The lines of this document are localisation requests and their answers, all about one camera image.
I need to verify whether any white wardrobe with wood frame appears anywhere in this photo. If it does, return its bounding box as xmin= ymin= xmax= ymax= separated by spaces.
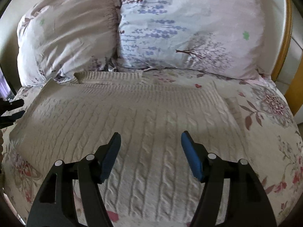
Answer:
xmin=274 ymin=35 xmax=303 ymax=116

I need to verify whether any pink tree print pillow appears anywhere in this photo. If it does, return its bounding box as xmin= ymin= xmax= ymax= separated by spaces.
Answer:
xmin=117 ymin=0 xmax=265 ymax=79

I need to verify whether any beige cable knit sweater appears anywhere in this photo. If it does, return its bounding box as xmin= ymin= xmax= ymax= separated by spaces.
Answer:
xmin=9 ymin=73 xmax=255 ymax=226

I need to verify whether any mauve pink pillow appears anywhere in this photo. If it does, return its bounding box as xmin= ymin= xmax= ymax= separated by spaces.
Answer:
xmin=17 ymin=0 xmax=118 ymax=87

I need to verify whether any wooden padded headboard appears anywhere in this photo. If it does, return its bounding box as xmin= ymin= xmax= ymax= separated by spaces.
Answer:
xmin=257 ymin=0 xmax=293 ymax=81

